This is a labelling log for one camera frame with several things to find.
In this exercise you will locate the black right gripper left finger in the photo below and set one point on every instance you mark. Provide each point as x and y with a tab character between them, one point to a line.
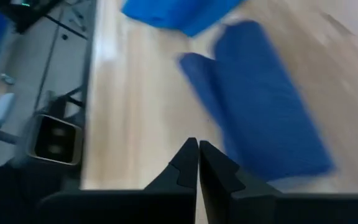
135	208

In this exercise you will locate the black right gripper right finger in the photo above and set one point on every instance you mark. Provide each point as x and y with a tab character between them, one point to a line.
275	210

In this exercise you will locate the blue cohesive bandage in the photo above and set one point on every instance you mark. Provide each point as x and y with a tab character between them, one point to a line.
259	102
182	15

